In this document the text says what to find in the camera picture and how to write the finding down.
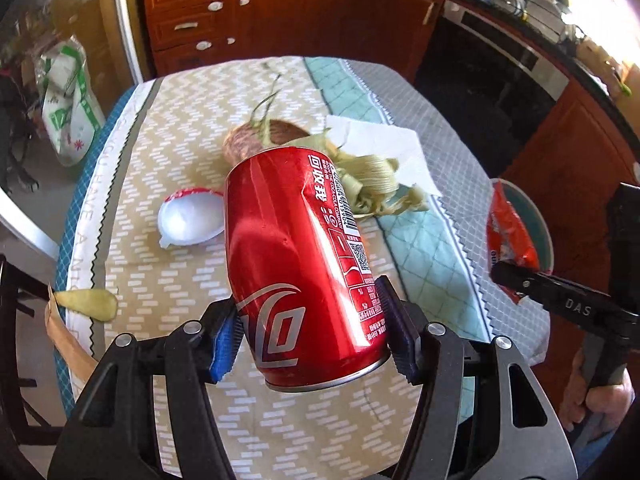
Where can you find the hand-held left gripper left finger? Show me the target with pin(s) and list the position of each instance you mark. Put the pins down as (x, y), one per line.
(225, 345)

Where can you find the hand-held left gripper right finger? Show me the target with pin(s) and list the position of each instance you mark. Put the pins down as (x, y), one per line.
(400, 330)

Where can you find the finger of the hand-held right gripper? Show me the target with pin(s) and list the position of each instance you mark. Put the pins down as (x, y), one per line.
(520, 282)

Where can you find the grey teal trash bin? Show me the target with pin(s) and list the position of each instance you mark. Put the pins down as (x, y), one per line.
(544, 240)

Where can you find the red snack wrapper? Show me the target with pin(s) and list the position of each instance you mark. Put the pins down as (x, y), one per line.
(510, 230)

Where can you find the red soda can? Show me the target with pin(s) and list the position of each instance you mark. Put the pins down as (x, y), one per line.
(290, 240)

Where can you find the pale corn husks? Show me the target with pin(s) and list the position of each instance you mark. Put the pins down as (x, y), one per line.
(370, 170)

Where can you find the white paper towel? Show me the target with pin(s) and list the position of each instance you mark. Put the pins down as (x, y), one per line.
(395, 145)

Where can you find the person's right hand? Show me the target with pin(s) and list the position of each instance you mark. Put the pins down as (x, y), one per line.
(605, 407)

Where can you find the yellow fruit peel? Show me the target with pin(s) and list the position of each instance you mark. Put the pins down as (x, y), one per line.
(90, 305)

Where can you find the black built-in oven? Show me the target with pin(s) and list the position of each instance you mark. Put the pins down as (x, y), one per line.
(480, 90)

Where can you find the brown root vegetable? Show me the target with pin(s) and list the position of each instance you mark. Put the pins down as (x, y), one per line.
(250, 142)

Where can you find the dark wooden chair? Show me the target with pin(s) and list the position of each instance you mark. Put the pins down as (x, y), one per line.
(10, 310)

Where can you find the green plastic item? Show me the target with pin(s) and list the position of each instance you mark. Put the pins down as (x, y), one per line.
(626, 82)

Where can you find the patterned grey teal tablecloth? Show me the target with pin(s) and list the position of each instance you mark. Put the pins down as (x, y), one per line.
(165, 125)

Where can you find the green white plastic bag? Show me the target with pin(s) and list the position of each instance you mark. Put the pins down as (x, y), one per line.
(65, 110)

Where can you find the glass sliding door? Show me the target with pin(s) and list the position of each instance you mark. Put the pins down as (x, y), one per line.
(30, 20)

